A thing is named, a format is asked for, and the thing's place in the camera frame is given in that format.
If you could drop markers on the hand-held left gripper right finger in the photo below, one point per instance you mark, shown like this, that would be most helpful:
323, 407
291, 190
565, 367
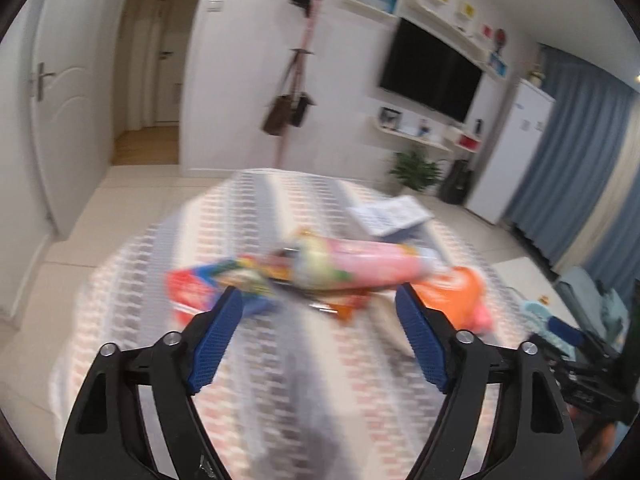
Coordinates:
420, 340

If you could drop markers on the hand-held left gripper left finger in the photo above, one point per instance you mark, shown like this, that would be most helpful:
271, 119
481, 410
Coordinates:
216, 340

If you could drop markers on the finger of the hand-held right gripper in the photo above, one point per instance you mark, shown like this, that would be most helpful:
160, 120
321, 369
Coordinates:
566, 332

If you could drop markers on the red and blue snack packet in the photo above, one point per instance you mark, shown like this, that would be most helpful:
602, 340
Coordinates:
200, 290

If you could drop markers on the orange plastic packet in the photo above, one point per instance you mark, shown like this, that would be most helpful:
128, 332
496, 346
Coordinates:
455, 295

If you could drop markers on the pink plastic packet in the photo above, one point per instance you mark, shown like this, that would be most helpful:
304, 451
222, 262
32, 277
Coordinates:
365, 262

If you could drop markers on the yellow and dark wrapper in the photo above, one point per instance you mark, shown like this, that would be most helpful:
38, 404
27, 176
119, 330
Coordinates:
325, 302

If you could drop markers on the white printed carton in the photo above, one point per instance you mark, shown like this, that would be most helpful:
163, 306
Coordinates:
392, 215

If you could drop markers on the person's right forearm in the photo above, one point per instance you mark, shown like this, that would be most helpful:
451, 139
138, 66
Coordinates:
597, 435

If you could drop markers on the teal sofa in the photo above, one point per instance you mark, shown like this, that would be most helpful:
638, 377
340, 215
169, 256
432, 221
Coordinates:
612, 305

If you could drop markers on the white coffee table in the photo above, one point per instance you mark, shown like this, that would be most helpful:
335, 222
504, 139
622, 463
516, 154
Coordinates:
525, 280

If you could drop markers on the green potted plant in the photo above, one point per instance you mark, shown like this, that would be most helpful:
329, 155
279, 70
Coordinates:
415, 170

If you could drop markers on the blue curtain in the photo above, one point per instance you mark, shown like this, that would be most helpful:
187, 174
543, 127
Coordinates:
585, 160

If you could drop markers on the white standing air conditioner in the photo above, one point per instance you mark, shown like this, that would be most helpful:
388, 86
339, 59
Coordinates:
515, 150

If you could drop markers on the brown hanging bag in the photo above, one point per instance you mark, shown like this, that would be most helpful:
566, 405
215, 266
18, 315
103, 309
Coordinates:
276, 116

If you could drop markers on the black hanging bag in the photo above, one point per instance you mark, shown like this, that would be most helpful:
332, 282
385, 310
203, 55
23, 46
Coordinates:
301, 110

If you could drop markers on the black flat television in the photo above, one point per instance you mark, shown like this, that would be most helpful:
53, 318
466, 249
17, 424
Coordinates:
430, 72

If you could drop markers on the white room door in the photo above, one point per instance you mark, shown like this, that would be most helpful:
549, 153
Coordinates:
75, 110

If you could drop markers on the pink coat rack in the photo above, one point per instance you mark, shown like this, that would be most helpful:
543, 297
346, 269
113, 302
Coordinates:
305, 65

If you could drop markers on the red fan ornament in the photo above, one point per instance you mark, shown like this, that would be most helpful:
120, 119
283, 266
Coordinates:
500, 37

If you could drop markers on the low white wall shelf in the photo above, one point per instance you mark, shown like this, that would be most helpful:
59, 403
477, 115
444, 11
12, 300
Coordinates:
415, 139

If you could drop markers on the white and red wall box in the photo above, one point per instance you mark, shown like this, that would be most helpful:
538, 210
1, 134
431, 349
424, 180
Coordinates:
469, 142

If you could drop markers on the black picture frame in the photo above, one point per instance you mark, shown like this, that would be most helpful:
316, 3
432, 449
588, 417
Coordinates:
390, 119

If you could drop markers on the small blue wall box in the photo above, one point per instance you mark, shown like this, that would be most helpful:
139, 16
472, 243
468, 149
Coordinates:
496, 64

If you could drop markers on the small red wall cube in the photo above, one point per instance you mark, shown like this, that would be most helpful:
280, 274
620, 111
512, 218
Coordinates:
486, 31

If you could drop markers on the curved white wall shelf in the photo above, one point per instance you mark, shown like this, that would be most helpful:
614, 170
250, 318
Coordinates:
440, 22

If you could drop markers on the white light switch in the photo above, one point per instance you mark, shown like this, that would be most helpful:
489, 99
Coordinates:
215, 6

